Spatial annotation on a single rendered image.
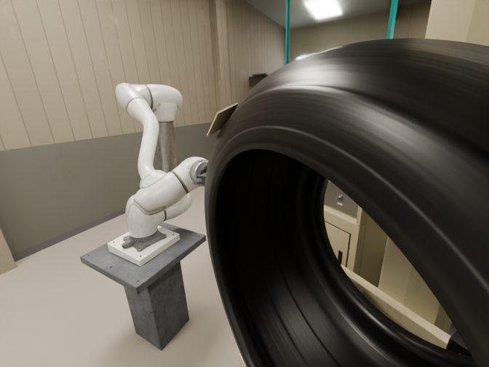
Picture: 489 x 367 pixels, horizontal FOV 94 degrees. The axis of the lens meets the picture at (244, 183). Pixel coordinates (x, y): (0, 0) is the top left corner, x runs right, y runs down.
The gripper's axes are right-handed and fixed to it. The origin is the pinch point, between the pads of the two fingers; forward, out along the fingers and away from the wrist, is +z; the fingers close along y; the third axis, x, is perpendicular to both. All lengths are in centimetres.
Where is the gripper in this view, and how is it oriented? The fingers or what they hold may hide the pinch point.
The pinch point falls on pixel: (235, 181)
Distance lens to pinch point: 58.9
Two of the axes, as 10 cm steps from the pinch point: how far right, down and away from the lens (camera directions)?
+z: 4.9, 1.3, -8.6
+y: 8.7, -1.9, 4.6
